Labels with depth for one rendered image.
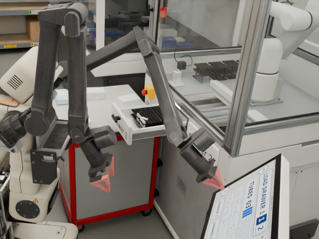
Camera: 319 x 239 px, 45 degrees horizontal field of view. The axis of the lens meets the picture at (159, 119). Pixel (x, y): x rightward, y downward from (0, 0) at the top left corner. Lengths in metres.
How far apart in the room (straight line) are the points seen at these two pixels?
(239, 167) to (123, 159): 0.81
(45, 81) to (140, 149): 1.21
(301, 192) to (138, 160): 0.97
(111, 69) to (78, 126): 1.56
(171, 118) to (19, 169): 0.68
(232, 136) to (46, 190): 0.84
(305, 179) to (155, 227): 1.06
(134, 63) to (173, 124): 1.53
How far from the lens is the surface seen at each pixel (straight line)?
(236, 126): 1.68
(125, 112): 2.18
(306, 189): 2.30
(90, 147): 1.33
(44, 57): 1.23
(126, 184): 2.48
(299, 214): 2.42
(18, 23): 6.10
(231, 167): 1.79
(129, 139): 1.95
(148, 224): 2.72
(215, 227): 1.29
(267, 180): 1.28
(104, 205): 2.53
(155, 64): 1.47
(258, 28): 1.53
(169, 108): 1.40
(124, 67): 2.84
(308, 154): 2.10
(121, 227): 2.68
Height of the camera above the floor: 1.88
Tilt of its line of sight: 28 degrees down
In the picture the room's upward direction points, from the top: 5 degrees clockwise
